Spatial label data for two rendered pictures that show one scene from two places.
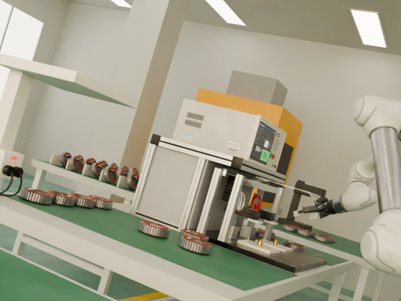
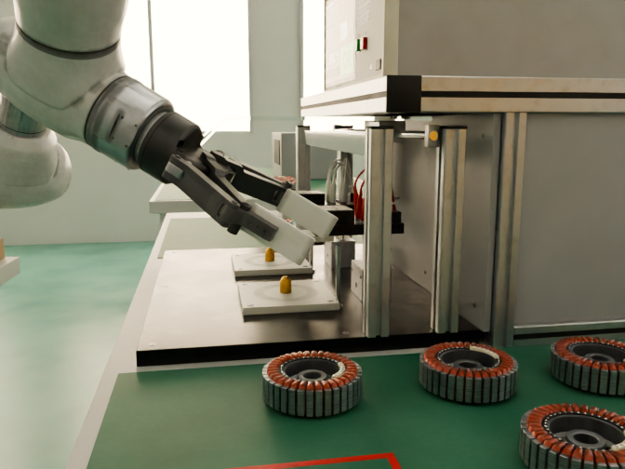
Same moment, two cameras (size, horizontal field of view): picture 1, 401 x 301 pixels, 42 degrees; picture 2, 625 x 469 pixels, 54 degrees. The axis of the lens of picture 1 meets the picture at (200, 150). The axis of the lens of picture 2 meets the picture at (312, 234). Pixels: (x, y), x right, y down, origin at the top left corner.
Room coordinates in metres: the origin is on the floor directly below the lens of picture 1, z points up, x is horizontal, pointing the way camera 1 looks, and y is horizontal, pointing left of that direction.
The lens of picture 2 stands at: (3.31, -0.99, 1.05)
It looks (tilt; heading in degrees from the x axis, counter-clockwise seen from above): 10 degrees down; 145
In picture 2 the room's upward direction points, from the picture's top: straight up
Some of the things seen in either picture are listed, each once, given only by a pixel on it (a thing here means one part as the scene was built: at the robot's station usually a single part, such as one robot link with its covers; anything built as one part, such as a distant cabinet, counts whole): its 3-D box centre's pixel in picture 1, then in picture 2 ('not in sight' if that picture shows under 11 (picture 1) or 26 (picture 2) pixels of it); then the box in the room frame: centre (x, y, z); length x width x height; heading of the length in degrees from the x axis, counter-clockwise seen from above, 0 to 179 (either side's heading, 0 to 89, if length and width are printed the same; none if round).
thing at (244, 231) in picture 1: (247, 232); (370, 279); (2.55, -0.33, 0.80); 0.08 x 0.05 x 0.06; 155
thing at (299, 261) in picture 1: (262, 248); (285, 286); (2.39, -0.40, 0.76); 0.64 x 0.47 x 0.02; 155
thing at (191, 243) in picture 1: (196, 245); not in sight; (1.84, -0.08, 0.77); 0.11 x 0.11 x 0.04
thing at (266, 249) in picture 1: (259, 246); (270, 263); (2.27, -0.36, 0.78); 0.15 x 0.15 x 0.01; 65
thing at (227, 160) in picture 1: (224, 160); (447, 103); (2.52, -0.12, 1.09); 0.68 x 0.44 x 0.05; 155
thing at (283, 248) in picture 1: (274, 245); (285, 295); (2.49, -0.46, 0.78); 0.15 x 0.15 x 0.01; 65
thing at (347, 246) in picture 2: (230, 231); (339, 250); (2.34, -0.23, 0.80); 0.08 x 0.05 x 0.06; 155
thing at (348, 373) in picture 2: (293, 246); (312, 381); (2.78, -0.62, 0.77); 0.11 x 0.11 x 0.04
